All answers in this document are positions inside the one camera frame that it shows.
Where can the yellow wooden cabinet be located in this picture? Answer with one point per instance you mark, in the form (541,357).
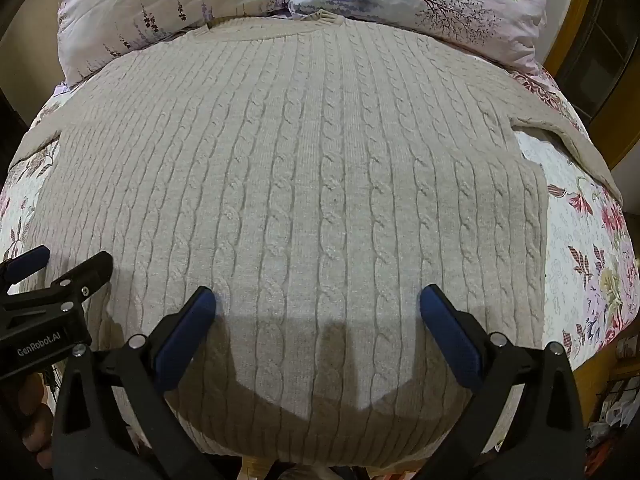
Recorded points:
(565,35)

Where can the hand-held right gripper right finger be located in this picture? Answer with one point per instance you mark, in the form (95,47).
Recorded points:
(450,332)

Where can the white crumpled papers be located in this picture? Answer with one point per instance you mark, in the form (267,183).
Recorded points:
(615,410)

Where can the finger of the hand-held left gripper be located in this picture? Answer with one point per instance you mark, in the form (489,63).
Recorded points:
(82,280)
(27,266)

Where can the floral bed sheet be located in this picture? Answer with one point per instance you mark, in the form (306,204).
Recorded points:
(575,240)

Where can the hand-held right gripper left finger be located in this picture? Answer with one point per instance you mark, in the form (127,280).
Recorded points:
(186,332)

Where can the person's left hand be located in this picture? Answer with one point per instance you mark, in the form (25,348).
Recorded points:
(37,435)

